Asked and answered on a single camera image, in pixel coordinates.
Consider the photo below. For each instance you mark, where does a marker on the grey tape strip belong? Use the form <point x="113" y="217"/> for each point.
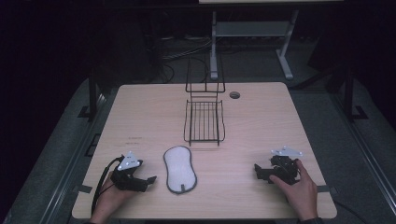
<point x="323" y="188"/>
<point x="84" y="188"/>

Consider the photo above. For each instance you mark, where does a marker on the black stand post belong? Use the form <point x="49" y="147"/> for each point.
<point x="350" y="96"/>
<point x="92" y="96"/>

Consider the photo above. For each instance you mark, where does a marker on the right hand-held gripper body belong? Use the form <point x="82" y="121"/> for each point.
<point x="285" y="168"/>

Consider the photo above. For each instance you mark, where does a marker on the grey metal stand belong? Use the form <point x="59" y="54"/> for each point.
<point x="250" y="29"/>

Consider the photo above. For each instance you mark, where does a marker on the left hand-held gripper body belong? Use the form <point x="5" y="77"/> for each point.
<point x="126" y="174"/>

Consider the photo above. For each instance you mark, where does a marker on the white oval pad grey trim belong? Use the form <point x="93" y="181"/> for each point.
<point x="180" y="169"/>

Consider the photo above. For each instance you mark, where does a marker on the person's left hand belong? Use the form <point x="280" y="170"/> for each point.
<point x="109" y="200"/>

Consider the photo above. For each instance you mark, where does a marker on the person's right hand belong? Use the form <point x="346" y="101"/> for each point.
<point x="300" y="194"/>

